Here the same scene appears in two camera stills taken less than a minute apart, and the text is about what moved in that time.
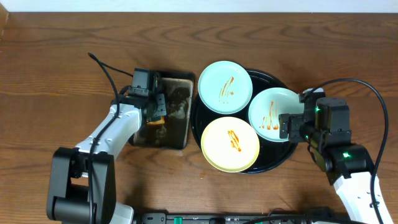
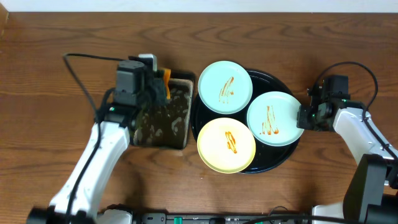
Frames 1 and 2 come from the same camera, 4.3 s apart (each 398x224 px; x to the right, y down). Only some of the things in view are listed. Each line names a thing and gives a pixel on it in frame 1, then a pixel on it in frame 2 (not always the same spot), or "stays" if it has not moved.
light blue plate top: x=225 y=87 stays
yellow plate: x=230 y=144 stays
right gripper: x=296 y=121 → x=303 y=121
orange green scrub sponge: x=157 y=122 → x=167 y=77
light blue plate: x=266 y=106 stays
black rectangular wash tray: x=176 y=133 stays
